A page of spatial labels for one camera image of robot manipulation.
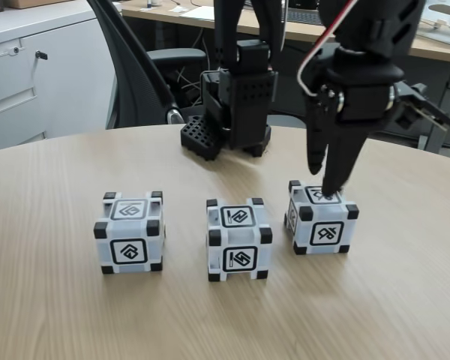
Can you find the dark grey keyboard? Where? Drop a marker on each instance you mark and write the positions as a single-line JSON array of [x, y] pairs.
[[303, 17]]

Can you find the black office chair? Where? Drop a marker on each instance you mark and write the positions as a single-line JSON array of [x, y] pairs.
[[135, 67]]

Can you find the white cube house symbol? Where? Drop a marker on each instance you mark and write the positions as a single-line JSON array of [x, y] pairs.
[[129, 253]]

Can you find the wooden office desk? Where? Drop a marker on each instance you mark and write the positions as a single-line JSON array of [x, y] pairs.
[[438, 48]]

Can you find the white cube S symbol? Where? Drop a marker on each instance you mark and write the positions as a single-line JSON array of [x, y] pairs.
[[240, 258]]

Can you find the silver laptop stand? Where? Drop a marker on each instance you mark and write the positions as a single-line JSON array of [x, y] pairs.
[[444, 26]]

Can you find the black cabinet key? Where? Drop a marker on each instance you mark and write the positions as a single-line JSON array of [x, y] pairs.
[[41, 55]]

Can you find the white paper sheets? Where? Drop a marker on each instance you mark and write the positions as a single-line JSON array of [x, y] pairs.
[[195, 11]]

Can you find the brown cardboard box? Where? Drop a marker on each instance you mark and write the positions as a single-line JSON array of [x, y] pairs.
[[37, 3]]

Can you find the white drawer cabinet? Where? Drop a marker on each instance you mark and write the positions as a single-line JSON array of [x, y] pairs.
[[60, 93]]

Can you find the white cube R symbol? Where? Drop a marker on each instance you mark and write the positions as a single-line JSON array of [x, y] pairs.
[[326, 232]]

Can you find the small board camera module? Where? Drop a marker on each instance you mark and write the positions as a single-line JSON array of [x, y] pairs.
[[423, 107]]

